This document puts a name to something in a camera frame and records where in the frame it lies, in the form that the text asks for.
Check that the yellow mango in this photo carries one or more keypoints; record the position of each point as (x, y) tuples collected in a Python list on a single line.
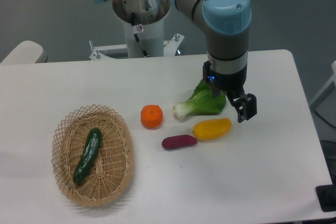
[(212, 129)]

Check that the white furniture at right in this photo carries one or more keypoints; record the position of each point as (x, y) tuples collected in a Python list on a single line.
[(324, 91)]

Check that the green bok choy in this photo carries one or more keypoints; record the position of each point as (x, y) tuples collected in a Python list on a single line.
[(201, 102)]

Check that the purple sweet potato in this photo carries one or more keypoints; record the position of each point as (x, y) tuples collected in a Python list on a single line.
[(179, 141)]

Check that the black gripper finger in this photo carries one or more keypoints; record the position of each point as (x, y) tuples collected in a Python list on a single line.
[(215, 90), (245, 105)]

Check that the woven wicker basket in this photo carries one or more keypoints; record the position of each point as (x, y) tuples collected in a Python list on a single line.
[(113, 167)]

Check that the black device at table edge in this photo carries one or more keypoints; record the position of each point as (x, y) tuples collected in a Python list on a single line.
[(326, 197)]

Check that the orange tangerine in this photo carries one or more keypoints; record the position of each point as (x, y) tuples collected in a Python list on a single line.
[(151, 116)]

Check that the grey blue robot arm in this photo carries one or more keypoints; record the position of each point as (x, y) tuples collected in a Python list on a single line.
[(225, 24)]

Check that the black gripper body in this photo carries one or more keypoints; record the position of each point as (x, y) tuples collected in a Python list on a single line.
[(228, 83)]

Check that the green cucumber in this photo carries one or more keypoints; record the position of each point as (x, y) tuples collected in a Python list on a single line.
[(89, 155)]

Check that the white chair armrest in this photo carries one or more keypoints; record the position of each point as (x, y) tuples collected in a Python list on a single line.
[(27, 52)]

